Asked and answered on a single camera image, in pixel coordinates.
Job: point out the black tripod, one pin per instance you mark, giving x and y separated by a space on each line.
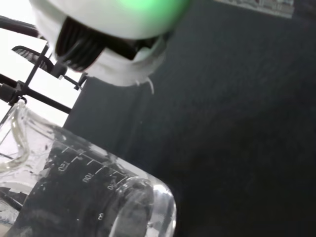
44 98

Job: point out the clear plastic rack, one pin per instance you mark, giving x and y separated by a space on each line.
271 8

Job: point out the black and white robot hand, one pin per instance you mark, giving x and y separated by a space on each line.
111 19

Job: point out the large clear glass beaker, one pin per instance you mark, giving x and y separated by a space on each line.
86 197

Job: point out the black table cloth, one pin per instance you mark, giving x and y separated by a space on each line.
234 123

